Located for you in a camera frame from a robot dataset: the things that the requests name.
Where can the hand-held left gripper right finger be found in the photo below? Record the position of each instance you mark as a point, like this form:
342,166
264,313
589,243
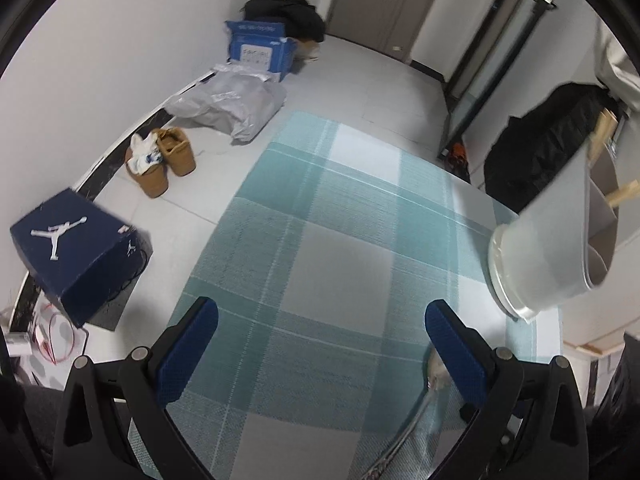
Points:
455,355

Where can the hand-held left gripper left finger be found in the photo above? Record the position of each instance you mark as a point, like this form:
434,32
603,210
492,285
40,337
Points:
190,345

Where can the metal spoon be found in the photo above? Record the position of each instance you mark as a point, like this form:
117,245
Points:
435,375

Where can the white utensil holder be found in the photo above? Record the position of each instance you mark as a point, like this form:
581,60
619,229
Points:
545,260

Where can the white panel wooden trim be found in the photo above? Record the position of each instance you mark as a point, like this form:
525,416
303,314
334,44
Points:
590,325

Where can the navy shoe box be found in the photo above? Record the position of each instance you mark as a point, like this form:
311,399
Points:
65,260

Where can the teal checked tablecloth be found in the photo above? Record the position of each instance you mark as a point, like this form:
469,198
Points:
325,260

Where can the dark grey fabric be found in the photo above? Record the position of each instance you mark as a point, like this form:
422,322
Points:
620,420

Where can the white sock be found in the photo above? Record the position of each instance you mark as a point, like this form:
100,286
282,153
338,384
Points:
140,160

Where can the small orange black item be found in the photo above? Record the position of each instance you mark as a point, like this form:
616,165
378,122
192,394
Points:
456,160

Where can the grey plastic bag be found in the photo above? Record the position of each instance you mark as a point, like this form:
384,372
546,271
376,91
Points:
235,100

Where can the blue cardboard box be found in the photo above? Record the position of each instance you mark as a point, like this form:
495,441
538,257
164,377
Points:
255,52

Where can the tan cardboard piece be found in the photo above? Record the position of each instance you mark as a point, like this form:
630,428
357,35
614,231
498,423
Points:
306,50

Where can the black framed glass door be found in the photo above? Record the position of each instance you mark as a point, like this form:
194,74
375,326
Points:
500,35

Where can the pile of black clothes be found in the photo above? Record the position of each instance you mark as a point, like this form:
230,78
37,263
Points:
290,10

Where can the grey brown door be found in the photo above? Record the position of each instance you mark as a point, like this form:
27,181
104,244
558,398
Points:
380,5

